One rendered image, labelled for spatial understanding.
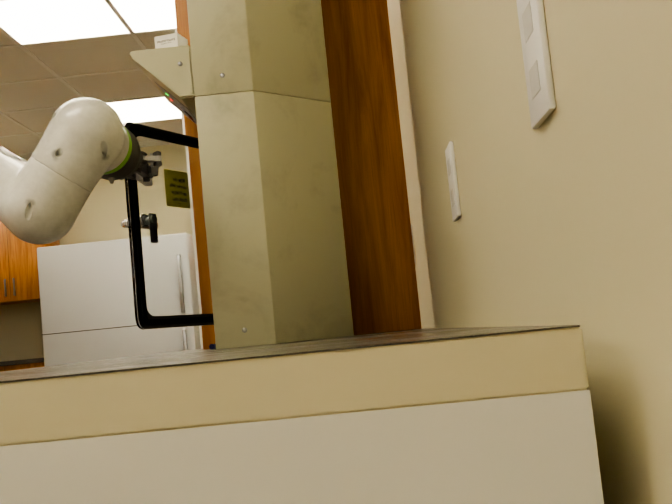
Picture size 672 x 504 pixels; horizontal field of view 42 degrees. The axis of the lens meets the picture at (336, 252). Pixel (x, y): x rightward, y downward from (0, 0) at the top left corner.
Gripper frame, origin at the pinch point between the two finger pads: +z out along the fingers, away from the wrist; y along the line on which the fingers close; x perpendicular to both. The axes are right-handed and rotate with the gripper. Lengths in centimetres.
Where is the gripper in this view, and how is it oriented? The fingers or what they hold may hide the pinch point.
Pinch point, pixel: (143, 175)
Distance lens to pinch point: 169.8
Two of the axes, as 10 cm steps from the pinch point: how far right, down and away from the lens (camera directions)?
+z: 0.3, 0.9, 10.0
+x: 1.0, 9.9, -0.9
